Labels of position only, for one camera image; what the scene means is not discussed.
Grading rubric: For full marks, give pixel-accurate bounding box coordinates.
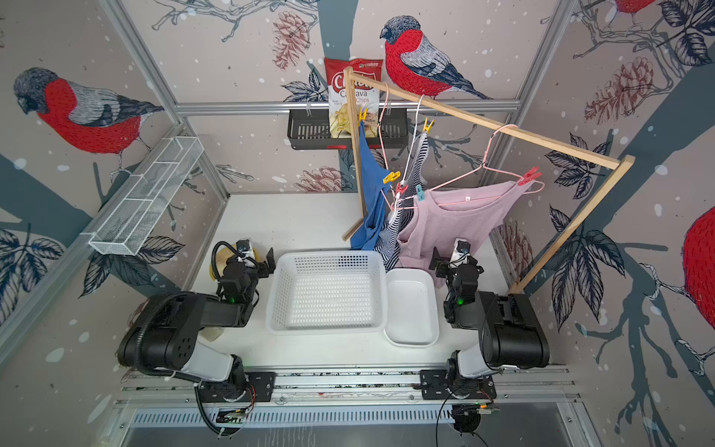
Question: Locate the blue tank top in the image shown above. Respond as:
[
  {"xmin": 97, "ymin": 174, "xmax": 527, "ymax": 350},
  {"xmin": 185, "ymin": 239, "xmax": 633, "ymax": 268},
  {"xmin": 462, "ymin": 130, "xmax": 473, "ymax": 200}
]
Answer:
[{"xmin": 350, "ymin": 121, "xmax": 390, "ymax": 251}]

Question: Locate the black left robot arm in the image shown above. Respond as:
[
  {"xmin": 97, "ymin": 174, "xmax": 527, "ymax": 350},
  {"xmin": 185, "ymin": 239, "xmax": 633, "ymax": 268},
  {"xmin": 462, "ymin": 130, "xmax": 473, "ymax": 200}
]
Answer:
[{"xmin": 117, "ymin": 240, "xmax": 277, "ymax": 403}]

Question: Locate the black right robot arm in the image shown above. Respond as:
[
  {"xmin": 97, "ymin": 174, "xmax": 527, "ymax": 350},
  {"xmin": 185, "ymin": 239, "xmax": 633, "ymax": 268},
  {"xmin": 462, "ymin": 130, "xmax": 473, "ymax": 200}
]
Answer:
[{"xmin": 429, "ymin": 250, "xmax": 550, "ymax": 399}]

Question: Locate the pink tank top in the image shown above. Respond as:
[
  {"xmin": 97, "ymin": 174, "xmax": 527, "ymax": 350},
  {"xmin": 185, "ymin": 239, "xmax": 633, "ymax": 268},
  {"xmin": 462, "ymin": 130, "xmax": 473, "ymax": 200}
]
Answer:
[{"xmin": 398, "ymin": 181, "xmax": 531, "ymax": 270}]

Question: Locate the striped tank top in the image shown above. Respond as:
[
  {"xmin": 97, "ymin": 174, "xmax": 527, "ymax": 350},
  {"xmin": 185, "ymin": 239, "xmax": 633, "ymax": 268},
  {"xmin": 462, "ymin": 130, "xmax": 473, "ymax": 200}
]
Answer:
[{"xmin": 374, "ymin": 132, "xmax": 429, "ymax": 272}]

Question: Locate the yellow bowl with buns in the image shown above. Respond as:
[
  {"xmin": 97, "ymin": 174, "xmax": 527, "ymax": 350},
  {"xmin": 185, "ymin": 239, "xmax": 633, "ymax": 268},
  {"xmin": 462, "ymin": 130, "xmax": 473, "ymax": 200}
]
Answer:
[{"xmin": 209, "ymin": 246, "xmax": 235, "ymax": 281}]

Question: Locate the white plastic tray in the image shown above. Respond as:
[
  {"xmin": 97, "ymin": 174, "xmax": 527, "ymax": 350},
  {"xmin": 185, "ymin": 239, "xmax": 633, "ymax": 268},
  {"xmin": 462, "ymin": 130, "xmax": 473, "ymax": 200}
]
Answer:
[{"xmin": 384, "ymin": 268, "xmax": 439, "ymax": 348}]

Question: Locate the white perforated plastic basket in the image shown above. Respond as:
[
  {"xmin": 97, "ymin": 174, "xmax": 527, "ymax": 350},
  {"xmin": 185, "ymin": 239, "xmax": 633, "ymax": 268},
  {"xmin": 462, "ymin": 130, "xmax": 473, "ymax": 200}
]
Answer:
[{"xmin": 266, "ymin": 251, "xmax": 388, "ymax": 335}]

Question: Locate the teal clothespin on pink top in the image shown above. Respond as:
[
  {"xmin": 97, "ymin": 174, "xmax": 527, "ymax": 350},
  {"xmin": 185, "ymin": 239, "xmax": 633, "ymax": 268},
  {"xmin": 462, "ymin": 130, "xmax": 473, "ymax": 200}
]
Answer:
[{"xmin": 415, "ymin": 184, "xmax": 426, "ymax": 201}]

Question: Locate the red clothespin on pink top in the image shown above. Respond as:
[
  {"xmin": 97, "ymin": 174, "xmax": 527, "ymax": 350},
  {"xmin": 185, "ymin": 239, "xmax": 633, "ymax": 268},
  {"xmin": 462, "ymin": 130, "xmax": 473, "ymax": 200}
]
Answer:
[{"xmin": 518, "ymin": 167, "xmax": 542, "ymax": 186}]

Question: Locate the yellow clothespin on striped top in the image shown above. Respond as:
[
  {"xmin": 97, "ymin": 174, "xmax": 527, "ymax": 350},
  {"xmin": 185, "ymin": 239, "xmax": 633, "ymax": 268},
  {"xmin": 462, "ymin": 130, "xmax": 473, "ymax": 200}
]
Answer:
[{"xmin": 423, "ymin": 117, "xmax": 435, "ymax": 133}]

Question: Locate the cassava chips bag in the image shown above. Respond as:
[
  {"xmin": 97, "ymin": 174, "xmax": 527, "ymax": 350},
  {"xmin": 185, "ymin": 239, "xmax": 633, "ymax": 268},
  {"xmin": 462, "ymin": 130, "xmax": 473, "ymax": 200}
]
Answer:
[{"xmin": 323, "ymin": 57, "xmax": 385, "ymax": 139}]

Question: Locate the wooden clothes rack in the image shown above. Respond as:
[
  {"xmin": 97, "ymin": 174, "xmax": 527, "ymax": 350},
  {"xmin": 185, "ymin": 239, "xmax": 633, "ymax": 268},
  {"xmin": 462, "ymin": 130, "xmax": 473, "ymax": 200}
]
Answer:
[{"xmin": 344, "ymin": 67, "xmax": 636, "ymax": 292}]

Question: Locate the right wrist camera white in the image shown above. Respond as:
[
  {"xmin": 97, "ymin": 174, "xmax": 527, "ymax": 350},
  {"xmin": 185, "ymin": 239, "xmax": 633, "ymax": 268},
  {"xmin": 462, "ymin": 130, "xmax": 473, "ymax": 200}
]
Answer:
[{"xmin": 450, "ymin": 238, "xmax": 471, "ymax": 264}]

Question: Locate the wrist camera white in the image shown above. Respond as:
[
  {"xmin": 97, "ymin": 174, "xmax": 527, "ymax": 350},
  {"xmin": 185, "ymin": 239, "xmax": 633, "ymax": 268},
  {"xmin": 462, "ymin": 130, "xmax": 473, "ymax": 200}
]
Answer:
[
  {"xmin": 235, "ymin": 238, "xmax": 258, "ymax": 264},
  {"xmin": 450, "ymin": 238, "xmax": 471, "ymax": 264}
]

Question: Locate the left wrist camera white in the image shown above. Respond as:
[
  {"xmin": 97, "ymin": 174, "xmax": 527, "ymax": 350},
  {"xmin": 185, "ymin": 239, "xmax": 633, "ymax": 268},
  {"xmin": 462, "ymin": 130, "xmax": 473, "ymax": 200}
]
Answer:
[{"xmin": 235, "ymin": 238, "xmax": 258, "ymax": 264}]

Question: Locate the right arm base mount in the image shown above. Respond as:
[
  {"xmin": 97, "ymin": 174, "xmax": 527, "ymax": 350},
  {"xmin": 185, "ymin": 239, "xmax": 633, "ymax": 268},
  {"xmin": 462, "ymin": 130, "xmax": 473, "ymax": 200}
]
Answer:
[{"xmin": 413, "ymin": 369, "xmax": 496, "ymax": 402}]

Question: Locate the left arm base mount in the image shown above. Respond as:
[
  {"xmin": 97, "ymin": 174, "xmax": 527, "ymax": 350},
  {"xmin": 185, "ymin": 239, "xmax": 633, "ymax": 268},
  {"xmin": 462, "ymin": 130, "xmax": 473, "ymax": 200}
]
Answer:
[{"xmin": 198, "ymin": 372, "xmax": 277, "ymax": 404}]

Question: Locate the white wire mesh shelf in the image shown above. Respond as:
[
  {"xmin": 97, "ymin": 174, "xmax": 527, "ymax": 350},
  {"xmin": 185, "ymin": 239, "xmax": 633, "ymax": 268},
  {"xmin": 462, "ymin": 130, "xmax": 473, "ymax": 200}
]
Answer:
[{"xmin": 89, "ymin": 136, "xmax": 204, "ymax": 255}]

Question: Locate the black wall basket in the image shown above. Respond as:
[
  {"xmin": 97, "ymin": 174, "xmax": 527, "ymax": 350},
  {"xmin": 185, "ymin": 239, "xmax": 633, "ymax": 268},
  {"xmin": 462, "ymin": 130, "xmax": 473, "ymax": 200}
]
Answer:
[{"xmin": 287, "ymin": 109, "xmax": 410, "ymax": 150}]

